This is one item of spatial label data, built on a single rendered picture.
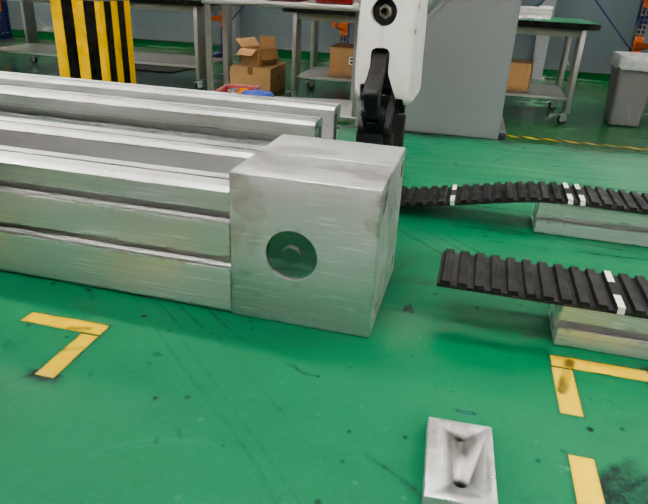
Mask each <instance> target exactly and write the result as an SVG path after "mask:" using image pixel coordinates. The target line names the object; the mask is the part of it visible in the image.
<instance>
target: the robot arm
mask: <svg viewBox="0 0 648 504"><path fill-rule="evenodd" d="M442 1H443V0H361V1H360V14H359V25H358V37H357V50H356V65H355V95H356V96H357V97H358V99H360V100H361V101H362V102H361V108H360V114H359V120H358V128H357V131H356V142H360V143H369V144H378V145H388V146H397V147H403V141H404V132H405V122H406V115H404V113H405V108H406V105H408V104H409V103H410V102H412V101H413V100H414V98H415V97H416V95H417V94H418V92H419V91H420V88H421V78H422V64H423V53H424V42H425V32H426V21H427V16H428V15H429V14H430V13H431V12H432V11H433V10H434V9H435V8H436V7H437V6H438V5H439V4H440V3H441V2H442ZM384 95H385V96H384ZM399 113H402V114H399Z"/></svg>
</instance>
